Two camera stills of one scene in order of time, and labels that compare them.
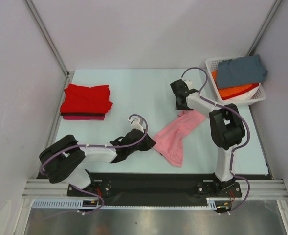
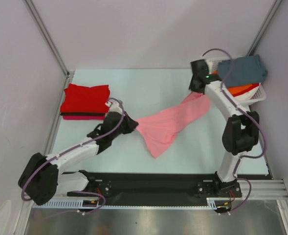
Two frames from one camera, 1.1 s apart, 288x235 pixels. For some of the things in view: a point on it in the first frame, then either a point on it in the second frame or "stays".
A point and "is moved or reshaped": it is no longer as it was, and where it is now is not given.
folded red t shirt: (82, 99) stays
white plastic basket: (211, 64) stays
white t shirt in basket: (245, 97) stays
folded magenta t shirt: (84, 117) stays
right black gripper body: (180, 98) → (194, 86)
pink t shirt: (169, 143) is moved or reshaped
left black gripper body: (143, 145) → (125, 127)
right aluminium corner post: (267, 21) stays
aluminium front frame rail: (264, 188) stays
